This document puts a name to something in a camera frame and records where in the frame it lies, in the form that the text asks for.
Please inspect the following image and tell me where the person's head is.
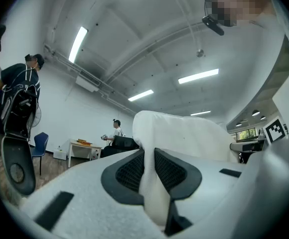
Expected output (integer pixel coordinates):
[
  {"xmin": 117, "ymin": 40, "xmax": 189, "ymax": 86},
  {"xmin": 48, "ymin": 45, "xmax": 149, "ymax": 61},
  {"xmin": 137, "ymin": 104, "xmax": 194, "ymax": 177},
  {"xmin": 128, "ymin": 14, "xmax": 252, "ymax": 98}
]
[{"xmin": 203, "ymin": 0, "xmax": 272, "ymax": 27}]

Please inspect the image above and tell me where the blue chair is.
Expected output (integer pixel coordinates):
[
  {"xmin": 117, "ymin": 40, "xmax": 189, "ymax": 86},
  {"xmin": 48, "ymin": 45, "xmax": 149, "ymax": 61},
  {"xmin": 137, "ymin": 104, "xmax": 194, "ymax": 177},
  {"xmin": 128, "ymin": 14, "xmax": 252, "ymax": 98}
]
[{"xmin": 30, "ymin": 132, "xmax": 49, "ymax": 176}]

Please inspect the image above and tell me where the standing fan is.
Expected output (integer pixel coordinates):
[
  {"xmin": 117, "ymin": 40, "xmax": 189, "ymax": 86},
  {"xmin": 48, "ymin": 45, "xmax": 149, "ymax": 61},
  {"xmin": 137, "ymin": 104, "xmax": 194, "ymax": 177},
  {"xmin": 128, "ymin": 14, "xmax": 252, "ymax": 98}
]
[{"xmin": 26, "ymin": 103, "xmax": 42, "ymax": 141}]

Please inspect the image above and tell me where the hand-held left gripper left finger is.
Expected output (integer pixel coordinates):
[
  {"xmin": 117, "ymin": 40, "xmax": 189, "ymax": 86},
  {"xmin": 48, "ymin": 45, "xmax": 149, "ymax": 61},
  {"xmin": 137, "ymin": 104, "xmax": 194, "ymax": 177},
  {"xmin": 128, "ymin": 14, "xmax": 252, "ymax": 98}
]
[{"xmin": 19, "ymin": 148, "xmax": 175, "ymax": 239}]

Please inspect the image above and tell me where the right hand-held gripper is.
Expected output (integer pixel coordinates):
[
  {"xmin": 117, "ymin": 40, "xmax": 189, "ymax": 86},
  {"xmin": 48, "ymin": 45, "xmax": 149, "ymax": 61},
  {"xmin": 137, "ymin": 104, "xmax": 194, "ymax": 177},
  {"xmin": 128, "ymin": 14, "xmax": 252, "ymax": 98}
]
[{"xmin": 230, "ymin": 117, "xmax": 289, "ymax": 154}]

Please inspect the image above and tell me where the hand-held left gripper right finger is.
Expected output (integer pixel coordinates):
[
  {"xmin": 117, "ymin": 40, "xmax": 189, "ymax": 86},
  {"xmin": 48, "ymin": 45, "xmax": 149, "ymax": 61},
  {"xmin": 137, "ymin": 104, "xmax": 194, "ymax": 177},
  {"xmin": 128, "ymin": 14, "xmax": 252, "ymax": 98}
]
[{"xmin": 154, "ymin": 132, "xmax": 289, "ymax": 239}]

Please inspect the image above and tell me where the white cushion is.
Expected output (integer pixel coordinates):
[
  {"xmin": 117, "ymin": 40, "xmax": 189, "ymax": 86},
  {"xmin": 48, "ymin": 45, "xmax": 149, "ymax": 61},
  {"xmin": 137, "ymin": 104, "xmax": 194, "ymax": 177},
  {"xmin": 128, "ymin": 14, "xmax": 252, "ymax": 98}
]
[{"xmin": 132, "ymin": 110, "xmax": 236, "ymax": 228}]

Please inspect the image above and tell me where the window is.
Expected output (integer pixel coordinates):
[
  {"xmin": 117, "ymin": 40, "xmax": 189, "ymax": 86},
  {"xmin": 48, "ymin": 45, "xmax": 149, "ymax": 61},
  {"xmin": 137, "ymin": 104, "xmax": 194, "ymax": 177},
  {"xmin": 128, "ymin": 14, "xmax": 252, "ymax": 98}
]
[{"xmin": 236, "ymin": 127, "xmax": 257, "ymax": 141}]

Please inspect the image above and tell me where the black mesh office chair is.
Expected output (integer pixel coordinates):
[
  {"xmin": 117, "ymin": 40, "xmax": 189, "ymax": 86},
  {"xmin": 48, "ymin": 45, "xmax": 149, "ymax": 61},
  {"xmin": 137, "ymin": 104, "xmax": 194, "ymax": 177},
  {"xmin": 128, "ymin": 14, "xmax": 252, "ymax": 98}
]
[{"xmin": 101, "ymin": 135, "xmax": 141, "ymax": 158}]

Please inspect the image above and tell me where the person's light shirt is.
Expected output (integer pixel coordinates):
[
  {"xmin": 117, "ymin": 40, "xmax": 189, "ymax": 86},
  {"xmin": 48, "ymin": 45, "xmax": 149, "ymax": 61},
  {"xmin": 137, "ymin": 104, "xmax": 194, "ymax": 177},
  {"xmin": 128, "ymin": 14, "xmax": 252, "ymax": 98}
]
[{"xmin": 249, "ymin": 0, "xmax": 289, "ymax": 67}]

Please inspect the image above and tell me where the black head-worn camera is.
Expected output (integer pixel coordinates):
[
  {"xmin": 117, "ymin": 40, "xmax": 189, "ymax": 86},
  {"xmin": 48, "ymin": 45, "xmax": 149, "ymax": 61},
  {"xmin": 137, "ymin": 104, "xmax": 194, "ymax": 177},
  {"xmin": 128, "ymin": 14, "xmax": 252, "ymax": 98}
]
[{"xmin": 201, "ymin": 14, "xmax": 225, "ymax": 36}]

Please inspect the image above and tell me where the white table with wooden top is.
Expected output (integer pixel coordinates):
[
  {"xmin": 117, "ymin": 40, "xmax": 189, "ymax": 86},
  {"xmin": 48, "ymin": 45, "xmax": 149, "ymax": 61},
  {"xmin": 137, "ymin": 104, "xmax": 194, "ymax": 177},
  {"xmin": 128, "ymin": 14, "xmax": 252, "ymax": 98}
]
[{"xmin": 67, "ymin": 138, "xmax": 103, "ymax": 168}]

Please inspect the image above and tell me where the long ceiling light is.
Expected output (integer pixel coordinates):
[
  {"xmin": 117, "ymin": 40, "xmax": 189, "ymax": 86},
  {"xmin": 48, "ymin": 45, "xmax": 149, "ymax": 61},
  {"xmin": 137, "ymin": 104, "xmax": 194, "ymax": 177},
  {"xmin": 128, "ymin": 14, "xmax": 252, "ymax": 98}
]
[
  {"xmin": 190, "ymin": 110, "xmax": 212, "ymax": 117},
  {"xmin": 178, "ymin": 68, "xmax": 220, "ymax": 85},
  {"xmin": 128, "ymin": 89, "xmax": 154, "ymax": 102},
  {"xmin": 68, "ymin": 26, "xmax": 89, "ymax": 64}
]

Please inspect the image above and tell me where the white ceiling air conditioner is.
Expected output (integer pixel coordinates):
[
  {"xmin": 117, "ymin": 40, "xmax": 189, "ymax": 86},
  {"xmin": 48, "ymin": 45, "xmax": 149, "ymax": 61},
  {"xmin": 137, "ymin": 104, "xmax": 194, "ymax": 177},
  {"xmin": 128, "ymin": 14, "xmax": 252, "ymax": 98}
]
[{"xmin": 75, "ymin": 70, "xmax": 102, "ymax": 93}]

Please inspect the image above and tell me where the white box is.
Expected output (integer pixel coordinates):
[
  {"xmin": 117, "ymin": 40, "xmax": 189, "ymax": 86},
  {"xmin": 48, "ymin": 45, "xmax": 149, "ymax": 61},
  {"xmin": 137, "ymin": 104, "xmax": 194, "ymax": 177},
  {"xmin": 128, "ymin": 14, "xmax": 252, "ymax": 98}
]
[{"xmin": 52, "ymin": 148, "xmax": 68, "ymax": 161}]

